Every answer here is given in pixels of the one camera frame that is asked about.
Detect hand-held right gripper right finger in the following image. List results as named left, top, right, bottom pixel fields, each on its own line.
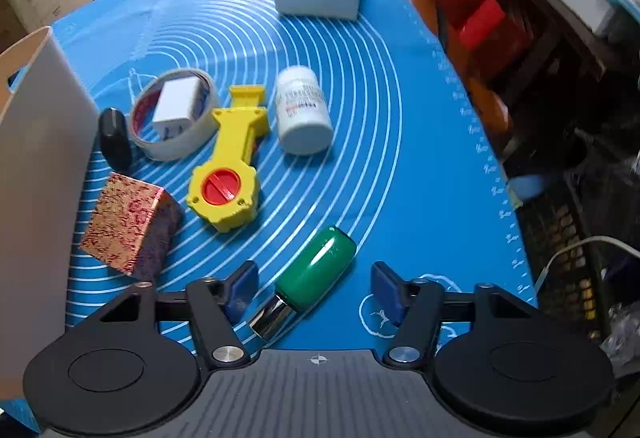
left=370, top=261, right=543, bottom=369

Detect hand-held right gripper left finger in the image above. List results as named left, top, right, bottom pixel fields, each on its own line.
left=98, top=260, right=261, bottom=369

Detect green cylinder with chrome cap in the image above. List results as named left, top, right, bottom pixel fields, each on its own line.
left=248, top=224, right=358, bottom=341

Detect black earbud case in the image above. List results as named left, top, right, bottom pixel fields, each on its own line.
left=98, top=108, right=134, bottom=173

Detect white plastic storage bin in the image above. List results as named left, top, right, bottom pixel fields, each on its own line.
left=0, top=26, right=101, bottom=404

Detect red gold patterned box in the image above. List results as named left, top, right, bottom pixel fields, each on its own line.
left=79, top=172, right=185, bottom=282

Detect blue silicone baking mat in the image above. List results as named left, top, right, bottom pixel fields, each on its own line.
left=0, top=0, right=539, bottom=434

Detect yellow tool with red dial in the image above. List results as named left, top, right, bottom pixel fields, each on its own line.
left=186, top=85, right=272, bottom=233

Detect white tape roll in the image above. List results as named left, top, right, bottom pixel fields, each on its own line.
left=129, top=68, right=220, bottom=162

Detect blue bowl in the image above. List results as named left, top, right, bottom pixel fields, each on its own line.
left=507, top=173, right=544, bottom=201

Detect white pill bottle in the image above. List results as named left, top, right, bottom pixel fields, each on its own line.
left=275, top=66, right=335, bottom=155

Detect small white box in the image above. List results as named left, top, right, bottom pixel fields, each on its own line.
left=151, top=78, right=201, bottom=141

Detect black plastic crate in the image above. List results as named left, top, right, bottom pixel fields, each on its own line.
left=515, top=165, right=640, bottom=346

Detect clear plastic bag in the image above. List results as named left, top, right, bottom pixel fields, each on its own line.
left=599, top=302, right=640, bottom=371

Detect red plastic bins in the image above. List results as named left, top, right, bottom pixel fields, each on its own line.
left=389, top=0, right=532, bottom=73

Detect dark wooden shelf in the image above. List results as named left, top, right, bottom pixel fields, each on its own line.
left=432, top=0, right=640, bottom=86

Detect white cable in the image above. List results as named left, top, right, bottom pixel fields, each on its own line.
left=534, top=235, right=640, bottom=295

